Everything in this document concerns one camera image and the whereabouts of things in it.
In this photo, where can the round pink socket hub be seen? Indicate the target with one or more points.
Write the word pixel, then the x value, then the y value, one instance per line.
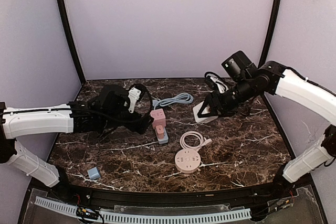
pixel 187 161

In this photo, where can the small blue plug adapter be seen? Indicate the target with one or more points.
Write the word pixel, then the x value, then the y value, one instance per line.
pixel 93 173

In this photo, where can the white cube socket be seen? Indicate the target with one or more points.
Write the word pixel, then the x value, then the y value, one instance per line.
pixel 203 117

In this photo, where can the light blue power strip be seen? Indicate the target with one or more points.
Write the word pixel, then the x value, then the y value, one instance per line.
pixel 165 140

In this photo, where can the small pink plug adapter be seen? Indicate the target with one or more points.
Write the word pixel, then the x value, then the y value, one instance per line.
pixel 160 132

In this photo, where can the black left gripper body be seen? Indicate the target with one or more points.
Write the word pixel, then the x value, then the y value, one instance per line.
pixel 143 123

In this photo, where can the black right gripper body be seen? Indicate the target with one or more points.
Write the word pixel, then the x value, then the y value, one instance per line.
pixel 217 104

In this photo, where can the black frame post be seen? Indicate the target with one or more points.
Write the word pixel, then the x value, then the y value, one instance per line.
pixel 270 32
pixel 70 40

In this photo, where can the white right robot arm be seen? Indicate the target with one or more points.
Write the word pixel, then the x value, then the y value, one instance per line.
pixel 275 79

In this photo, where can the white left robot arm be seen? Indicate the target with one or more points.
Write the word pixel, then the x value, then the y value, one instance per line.
pixel 22 122

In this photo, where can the black front frame rail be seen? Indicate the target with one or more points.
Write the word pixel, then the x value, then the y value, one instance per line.
pixel 252 196

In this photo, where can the white slotted cable duct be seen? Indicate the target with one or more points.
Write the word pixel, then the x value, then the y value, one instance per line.
pixel 114 217

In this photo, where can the pink cube socket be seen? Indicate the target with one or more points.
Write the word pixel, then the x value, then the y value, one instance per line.
pixel 159 118

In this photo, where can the black right frame post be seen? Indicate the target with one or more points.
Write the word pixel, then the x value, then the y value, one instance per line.
pixel 270 32

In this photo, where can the black left frame post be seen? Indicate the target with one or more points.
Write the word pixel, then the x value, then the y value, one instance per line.
pixel 70 40

